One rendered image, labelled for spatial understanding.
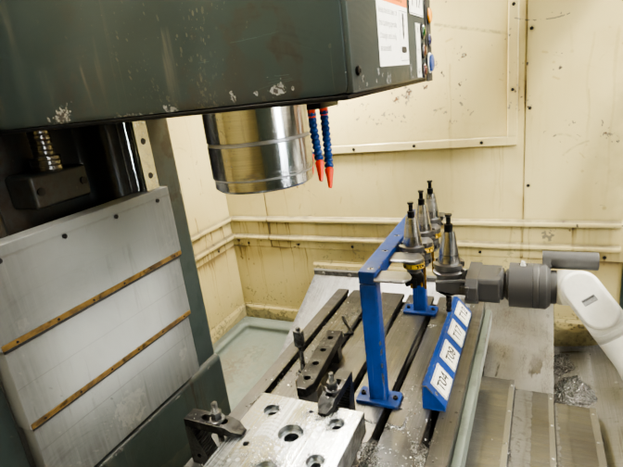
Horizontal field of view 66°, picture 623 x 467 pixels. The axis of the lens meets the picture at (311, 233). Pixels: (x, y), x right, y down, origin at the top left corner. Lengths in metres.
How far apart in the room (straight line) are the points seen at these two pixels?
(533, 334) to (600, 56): 0.85
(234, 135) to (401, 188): 1.14
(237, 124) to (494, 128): 1.12
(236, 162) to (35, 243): 0.45
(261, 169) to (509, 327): 1.20
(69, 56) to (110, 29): 0.09
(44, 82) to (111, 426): 0.73
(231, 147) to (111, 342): 0.60
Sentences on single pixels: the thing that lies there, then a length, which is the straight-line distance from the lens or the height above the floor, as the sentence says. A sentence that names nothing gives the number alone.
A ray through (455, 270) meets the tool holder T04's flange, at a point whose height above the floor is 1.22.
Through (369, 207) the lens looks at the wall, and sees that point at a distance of 1.81.
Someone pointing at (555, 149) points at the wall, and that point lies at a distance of 1.67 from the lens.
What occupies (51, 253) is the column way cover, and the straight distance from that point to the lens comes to 1.01.
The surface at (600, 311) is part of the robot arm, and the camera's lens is 0.98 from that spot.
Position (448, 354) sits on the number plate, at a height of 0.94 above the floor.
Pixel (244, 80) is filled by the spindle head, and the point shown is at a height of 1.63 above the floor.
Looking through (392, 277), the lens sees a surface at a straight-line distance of 0.99.
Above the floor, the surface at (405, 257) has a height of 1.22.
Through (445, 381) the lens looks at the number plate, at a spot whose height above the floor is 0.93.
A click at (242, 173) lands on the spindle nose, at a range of 0.69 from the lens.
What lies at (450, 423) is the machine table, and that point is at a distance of 1.12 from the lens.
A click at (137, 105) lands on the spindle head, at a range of 0.72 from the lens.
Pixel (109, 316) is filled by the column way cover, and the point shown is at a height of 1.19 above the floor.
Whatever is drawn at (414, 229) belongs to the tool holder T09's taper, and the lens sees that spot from 1.12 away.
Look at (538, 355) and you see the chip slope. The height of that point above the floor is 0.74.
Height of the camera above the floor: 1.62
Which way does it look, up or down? 18 degrees down
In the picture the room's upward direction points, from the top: 7 degrees counter-clockwise
